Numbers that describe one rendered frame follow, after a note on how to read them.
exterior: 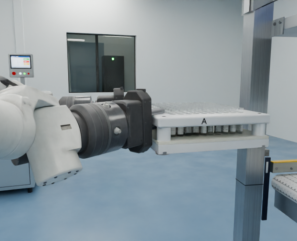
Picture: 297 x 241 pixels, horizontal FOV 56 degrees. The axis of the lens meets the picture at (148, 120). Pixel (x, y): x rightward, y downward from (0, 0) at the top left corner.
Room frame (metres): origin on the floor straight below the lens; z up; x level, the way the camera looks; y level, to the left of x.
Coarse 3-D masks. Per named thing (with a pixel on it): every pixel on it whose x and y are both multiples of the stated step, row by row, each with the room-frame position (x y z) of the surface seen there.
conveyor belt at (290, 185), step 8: (280, 176) 0.78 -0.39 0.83; (288, 176) 0.78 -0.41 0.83; (296, 176) 0.78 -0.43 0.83; (272, 184) 0.79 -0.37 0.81; (280, 184) 0.76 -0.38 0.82; (288, 184) 0.73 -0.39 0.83; (296, 184) 0.72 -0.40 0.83; (280, 192) 0.76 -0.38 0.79; (288, 192) 0.72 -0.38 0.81; (296, 192) 0.69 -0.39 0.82; (296, 200) 0.69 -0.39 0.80
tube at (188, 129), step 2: (186, 110) 0.57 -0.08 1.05; (188, 110) 0.56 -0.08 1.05; (190, 110) 0.56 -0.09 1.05; (186, 112) 0.57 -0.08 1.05; (188, 112) 0.56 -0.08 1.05; (190, 112) 0.56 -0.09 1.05; (186, 128) 0.57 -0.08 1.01; (188, 128) 0.56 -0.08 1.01; (190, 128) 0.57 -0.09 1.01; (186, 130) 0.57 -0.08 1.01; (188, 130) 0.56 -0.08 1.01; (190, 130) 0.57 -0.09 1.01; (186, 132) 0.57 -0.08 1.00; (188, 132) 0.56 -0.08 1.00; (190, 132) 0.57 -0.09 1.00; (186, 134) 0.57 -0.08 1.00; (188, 134) 0.56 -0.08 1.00; (190, 134) 0.57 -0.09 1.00
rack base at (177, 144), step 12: (156, 132) 0.60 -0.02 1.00; (228, 132) 0.61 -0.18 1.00; (156, 144) 0.52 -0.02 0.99; (168, 144) 0.51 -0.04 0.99; (180, 144) 0.52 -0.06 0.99; (192, 144) 0.53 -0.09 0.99; (204, 144) 0.53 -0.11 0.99; (216, 144) 0.54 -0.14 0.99; (228, 144) 0.55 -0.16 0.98; (240, 144) 0.56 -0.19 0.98; (252, 144) 0.56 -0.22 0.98; (264, 144) 0.57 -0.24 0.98
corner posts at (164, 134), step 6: (252, 126) 0.58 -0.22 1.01; (258, 126) 0.57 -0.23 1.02; (264, 126) 0.57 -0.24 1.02; (162, 132) 0.51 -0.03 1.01; (168, 132) 0.52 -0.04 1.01; (252, 132) 0.58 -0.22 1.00; (258, 132) 0.57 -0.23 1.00; (264, 132) 0.57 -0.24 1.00; (162, 138) 0.51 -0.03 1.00; (168, 138) 0.52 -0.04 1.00
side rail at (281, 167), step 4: (272, 164) 0.80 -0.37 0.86; (276, 164) 0.80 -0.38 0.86; (280, 164) 0.80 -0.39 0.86; (284, 164) 0.80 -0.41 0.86; (288, 164) 0.81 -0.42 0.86; (292, 164) 0.81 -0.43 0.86; (296, 164) 0.81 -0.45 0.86; (272, 168) 0.80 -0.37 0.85; (276, 168) 0.80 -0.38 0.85; (280, 168) 0.80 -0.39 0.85; (284, 168) 0.80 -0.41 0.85; (288, 168) 0.81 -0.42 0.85; (296, 168) 0.81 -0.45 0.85; (272, 172) 0.80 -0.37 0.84; (276, 172) 0.80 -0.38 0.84; (280, 172) 0.80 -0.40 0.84; (284, 172) 0.80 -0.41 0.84
